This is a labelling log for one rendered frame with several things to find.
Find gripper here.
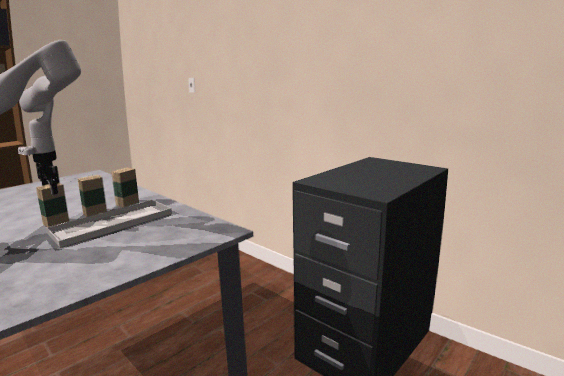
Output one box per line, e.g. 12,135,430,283
31,150,61,196

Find tan coffee pack green band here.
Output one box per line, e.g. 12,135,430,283
36,183,70,228
112,167,140,208
78,175,108,218

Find white shallow tray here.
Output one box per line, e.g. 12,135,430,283
46,199,173,249

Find brown wooden bookshelf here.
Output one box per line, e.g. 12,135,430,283
0,0,33,190

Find grey stone table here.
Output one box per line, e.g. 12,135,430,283
0,169,255,376

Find black cabinet drawer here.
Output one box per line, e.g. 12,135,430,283
293,254,380,345
293,190,384,282
294,309,376,376

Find black filing cabinet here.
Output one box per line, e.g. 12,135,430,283
292,156,449,376

